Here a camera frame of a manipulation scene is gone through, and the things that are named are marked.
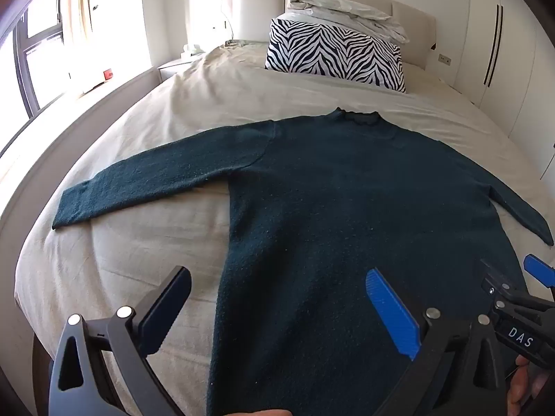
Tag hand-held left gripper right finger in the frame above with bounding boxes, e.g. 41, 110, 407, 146
365, 268, 516, 416

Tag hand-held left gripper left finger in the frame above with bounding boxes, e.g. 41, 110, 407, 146
48, 266, 192, 416

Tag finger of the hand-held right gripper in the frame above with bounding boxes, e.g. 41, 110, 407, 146
523, 253, 555, 303
480, 259, 521, 310

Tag dark teal knit sweater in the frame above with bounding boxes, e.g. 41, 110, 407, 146
52, 108, 555, 416

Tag person's right hand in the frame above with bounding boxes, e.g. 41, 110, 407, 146
506, 354, 549, 405

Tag white wardrobe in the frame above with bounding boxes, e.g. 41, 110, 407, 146
455, 0, 555, 183

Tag bed with beige sheet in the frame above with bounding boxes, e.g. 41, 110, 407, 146
13, 39, 555, 416

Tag white nightstand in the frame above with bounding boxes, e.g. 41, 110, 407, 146
157, 54, 204, 83

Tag zebra print pillow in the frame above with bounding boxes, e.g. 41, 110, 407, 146
264, 17, 407, 93

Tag folded white duvet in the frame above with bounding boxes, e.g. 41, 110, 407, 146
286, 0, 410, 44

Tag beige curtain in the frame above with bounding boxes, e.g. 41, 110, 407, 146
61, 0, 105, 53

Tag cream padded headboard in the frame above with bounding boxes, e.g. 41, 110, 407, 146
221, 0, 436, 68

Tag cream bed frame side rail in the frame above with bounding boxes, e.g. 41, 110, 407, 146
0, 67, 163, 235

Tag black wardrobe handle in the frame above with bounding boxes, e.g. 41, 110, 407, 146
483, 5, 499, 86
488, 6, 504, 88

